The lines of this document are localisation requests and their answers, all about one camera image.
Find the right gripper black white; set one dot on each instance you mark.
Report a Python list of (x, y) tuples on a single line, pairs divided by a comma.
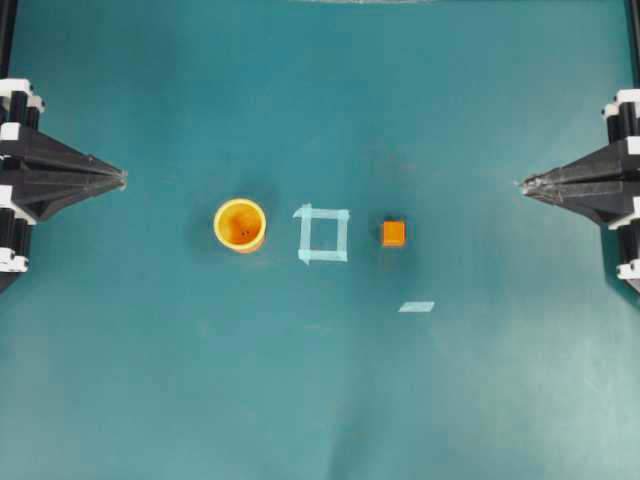
[(613, 203)]

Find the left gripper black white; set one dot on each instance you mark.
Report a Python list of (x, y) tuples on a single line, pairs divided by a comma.
[(40, 195)]

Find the yellow orange plastic cup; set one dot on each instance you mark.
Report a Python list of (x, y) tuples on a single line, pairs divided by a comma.
[(240, 225)]

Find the small orange cube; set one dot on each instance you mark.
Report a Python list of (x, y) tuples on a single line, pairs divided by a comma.
[(393, 232)]

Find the light blue tape strip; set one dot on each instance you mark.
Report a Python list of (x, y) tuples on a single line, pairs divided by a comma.
[(417, 307)]

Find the light blue tape square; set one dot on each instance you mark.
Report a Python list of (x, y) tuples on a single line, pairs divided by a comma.
[(306, 214)]

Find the black left frame post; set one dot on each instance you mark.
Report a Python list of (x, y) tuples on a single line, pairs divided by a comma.
[(8, 13)]

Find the black frame post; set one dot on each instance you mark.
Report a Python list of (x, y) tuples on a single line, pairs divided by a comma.
[(8, 13), (632, 15)]

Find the black right frame post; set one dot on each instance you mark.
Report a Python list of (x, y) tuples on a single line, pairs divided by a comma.
[(632, 15)]

